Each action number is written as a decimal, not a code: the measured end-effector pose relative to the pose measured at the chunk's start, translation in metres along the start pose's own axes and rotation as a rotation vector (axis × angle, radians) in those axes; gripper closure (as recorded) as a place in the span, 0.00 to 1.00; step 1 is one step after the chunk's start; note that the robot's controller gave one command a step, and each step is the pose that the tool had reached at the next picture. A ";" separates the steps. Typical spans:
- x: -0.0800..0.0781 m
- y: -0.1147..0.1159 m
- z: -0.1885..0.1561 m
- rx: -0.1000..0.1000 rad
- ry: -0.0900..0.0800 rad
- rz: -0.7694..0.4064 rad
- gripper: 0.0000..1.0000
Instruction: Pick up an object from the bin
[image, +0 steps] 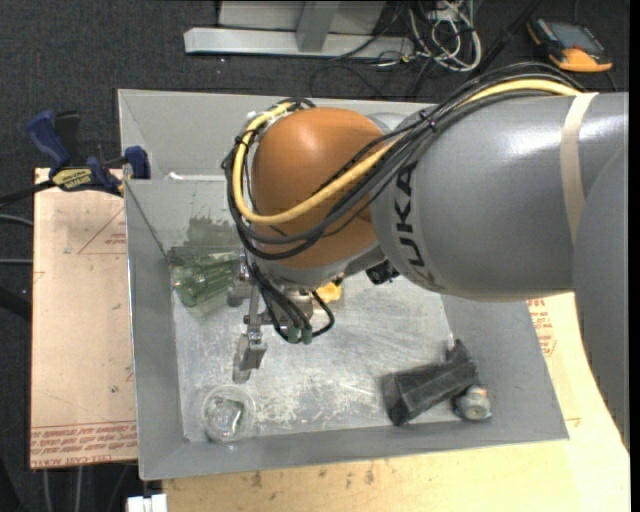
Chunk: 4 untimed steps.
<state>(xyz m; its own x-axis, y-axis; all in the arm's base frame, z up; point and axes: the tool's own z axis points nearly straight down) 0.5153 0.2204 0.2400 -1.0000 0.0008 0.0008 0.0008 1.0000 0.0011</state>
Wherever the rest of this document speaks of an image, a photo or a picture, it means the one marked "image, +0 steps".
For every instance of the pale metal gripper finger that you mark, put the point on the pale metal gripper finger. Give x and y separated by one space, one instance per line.
258 356
241 367

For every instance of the clear glass cup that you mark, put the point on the clear glass cup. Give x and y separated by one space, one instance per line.
228 414

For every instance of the grey metal bin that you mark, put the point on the grey metal bin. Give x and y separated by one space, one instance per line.
320 380

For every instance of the yellow toy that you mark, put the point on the yellow toy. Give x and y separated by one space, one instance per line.
331 291

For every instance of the brown cardboard board red print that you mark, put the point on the brown cardboard board red print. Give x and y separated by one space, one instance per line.
82 310

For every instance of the silver metal fitting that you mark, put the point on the silver metal fitting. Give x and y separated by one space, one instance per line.
472 404

